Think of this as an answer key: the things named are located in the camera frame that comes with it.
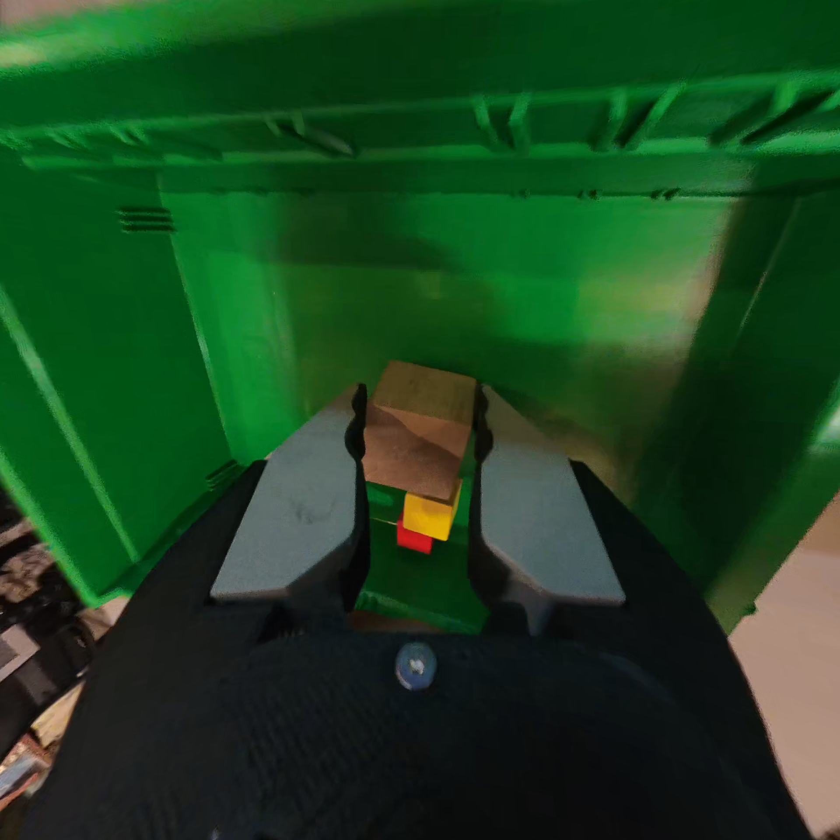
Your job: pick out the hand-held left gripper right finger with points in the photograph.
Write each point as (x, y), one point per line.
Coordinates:
(544, 518)

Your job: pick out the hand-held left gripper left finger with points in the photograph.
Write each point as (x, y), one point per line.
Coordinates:
(295, 518)

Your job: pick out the yellow cube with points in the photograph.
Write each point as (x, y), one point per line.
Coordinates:
(430, 515)

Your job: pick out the red cube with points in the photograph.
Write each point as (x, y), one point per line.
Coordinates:
(413, 541)

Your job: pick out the medium wooden cube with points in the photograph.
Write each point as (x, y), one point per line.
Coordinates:
(420, 433)

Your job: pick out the green plastic bin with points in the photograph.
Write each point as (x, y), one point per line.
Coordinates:
(426, 262)

